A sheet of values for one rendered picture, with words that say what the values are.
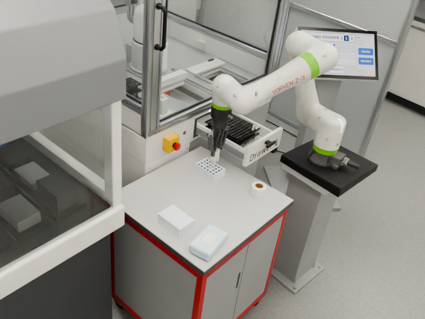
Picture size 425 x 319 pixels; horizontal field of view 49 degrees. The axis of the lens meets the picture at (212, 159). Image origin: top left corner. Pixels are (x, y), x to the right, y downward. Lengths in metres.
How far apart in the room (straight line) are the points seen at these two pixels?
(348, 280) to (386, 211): 0.81
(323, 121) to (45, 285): 1.41
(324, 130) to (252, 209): 0.54
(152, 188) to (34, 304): 0.68
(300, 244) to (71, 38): 1.73
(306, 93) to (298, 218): 0.68
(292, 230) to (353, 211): 0.95
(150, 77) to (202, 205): 0.59
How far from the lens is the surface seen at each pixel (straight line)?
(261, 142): 2.23
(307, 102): 2.34
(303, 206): 2.50
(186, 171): 2.24
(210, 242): 1.83
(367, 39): 3.12
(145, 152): 2.15
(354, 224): 3.39
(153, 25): 1.90
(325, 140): 2.32
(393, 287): 3.08
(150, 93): 2.02
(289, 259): 2.76
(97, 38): 1.43
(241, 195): 2.14
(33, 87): 1.33
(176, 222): 1.88
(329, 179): 2.29
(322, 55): 2.02
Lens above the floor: 2.09
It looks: 35 degrees down
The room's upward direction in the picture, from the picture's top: 8 degrees clockwise
